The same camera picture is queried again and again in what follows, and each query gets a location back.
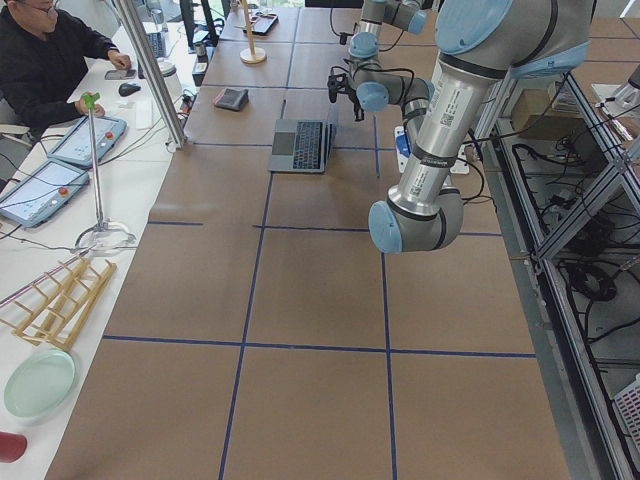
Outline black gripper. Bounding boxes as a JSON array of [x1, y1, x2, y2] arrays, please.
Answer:
[[327, 70, 356, 103]]

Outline grey laptop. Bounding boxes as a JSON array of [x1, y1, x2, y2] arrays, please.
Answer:
[[268, 117, 336, 174]]

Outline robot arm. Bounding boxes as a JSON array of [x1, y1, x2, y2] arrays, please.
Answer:
[[328, 0, 595, 253], [346, 1, 434, 122]]

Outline wooden mug tree stand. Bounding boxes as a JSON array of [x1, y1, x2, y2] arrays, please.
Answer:
[[239, 0, 267, 65]]

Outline grey folded cloth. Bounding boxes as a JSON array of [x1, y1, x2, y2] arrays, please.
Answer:
[[213, 88, 249, 112]]

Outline white kettle pot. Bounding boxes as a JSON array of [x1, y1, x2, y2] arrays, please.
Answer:
[[157, 58, 182, 98]]

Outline black computer mouse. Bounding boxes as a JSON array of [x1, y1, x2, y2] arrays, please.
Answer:
[[118, 82, 141, 97]]

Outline smartphone on desk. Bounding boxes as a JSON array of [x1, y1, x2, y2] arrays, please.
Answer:
[[104, 69, 137, 81]]

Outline teach pendant far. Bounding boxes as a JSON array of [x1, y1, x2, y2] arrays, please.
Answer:
[[47, 117, 127, 168]]

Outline teach pendant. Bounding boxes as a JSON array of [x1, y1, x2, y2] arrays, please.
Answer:
[[47, 117, 127, 168], [1, 159, 89, 228]]

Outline seated person black jacket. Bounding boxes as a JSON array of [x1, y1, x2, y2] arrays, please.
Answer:
[[1, 1, 132, 130]]

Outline teach pendant near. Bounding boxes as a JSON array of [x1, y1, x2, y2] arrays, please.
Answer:
[[1, 159, 89, 228]]

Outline wooden dish rack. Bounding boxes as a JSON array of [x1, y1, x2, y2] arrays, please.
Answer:
[[1, 257, 117, 352]]

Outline pale green plate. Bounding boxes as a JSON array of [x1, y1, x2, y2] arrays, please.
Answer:
[[3, 349, 76, 420]]

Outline white plastic basket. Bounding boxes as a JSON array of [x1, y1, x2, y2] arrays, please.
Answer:
[[613, 373, 640, 450]]

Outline red cylinder cup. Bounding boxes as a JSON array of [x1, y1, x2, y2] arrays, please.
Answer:
[[0, 431, 28, 463]]

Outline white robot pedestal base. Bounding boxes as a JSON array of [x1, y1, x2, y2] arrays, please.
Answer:
[[393, 124, 471, 175]]

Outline aluminium frame post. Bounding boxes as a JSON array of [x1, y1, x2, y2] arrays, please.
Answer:
[[114, 0, 187, 150]]

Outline metal reacher stick green handle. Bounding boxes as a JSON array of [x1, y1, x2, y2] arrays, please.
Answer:
[[75, 92, 136, 256]]

